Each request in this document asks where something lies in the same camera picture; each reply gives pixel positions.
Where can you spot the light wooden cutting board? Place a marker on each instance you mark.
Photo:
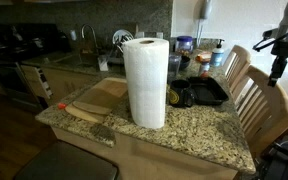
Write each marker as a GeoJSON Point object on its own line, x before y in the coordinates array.
{"type": "Point", "coordinates": [112, 83]}

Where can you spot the soap pump bottle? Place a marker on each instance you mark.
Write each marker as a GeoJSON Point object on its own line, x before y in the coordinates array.
{"type": "Point", "coordinates": [216, 56]}

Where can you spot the clear jar blue lid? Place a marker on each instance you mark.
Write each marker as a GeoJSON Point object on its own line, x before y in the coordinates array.
{"type": "Point", "coordinates": [184, 45]}

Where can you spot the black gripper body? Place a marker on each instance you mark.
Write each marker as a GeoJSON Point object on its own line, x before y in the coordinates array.
{"type": "Point", "coordinates": [281, 66]}

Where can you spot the black rectangular tray bowl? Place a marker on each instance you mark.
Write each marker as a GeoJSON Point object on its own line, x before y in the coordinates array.
{"type": "Point", "coordinates": [208, 91]}

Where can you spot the white plate in rack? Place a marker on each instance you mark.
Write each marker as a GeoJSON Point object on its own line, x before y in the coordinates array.
{"type": "Point", "coordinates": [122, 36]}

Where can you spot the black kitchen stove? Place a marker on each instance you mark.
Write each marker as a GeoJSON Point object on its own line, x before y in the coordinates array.
{"type": "Point", "coordinates": [20, 40]}

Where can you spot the beige kitchen island base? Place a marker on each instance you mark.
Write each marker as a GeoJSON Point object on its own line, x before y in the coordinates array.
{"type": "Point", "coordinates": [144, 160]}

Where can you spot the white and orange bottle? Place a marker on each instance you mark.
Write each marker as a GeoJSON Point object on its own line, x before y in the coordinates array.
{"type": "Point", "coordinates": [204, 68]}

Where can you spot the small wooden slat chair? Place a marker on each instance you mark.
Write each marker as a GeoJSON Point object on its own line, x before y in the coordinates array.
{"type": "Point", "coordinates": [239, 63]}

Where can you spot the black mug yellow logo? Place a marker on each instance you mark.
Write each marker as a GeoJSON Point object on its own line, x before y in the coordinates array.
{"type": "Point", "coordinates": [180, 95]}

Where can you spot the orange packet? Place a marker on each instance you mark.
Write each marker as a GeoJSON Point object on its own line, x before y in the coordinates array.
{"type": "Point", "coordinates": [204, 56]}

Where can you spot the large wooden slat chair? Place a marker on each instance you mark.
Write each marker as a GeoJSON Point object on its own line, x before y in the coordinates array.
{"type": "Point", "coordinates": [270, 100]}

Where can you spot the white wall outlet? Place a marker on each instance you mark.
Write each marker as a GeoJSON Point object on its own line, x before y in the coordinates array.
{"type": "Point", "coordinates": [73, 35]}

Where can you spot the black electronic equipment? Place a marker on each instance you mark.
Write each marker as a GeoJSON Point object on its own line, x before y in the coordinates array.
{"type": "Point", "coordinates": [280, 163]}

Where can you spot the small orange object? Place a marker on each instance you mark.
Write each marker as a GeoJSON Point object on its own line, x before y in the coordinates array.
{"type": "Point", "coordinates": [61, 106]}

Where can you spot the curved metal kitchen faucet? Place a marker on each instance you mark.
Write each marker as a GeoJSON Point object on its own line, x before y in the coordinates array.
{"type": "Point", "coordinates": [93, 33]}

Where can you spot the white paper towel roll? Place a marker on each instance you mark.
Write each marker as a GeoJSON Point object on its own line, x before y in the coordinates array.
{"type": "Point", "coordinates": [147, 83]}

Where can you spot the dark wooden paddle board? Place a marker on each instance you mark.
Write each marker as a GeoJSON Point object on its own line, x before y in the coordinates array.
{"type": "Point", "coordinates": [97, 101]}

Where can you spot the wooden cabinet drawer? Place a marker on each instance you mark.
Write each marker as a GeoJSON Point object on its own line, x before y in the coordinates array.
{"type": "Point", "coordinates": [37, 81]}

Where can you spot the dark blue round bowl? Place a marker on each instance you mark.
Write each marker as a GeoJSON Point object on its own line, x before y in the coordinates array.
{"type": "Point", "coordinates": [185, 62]}

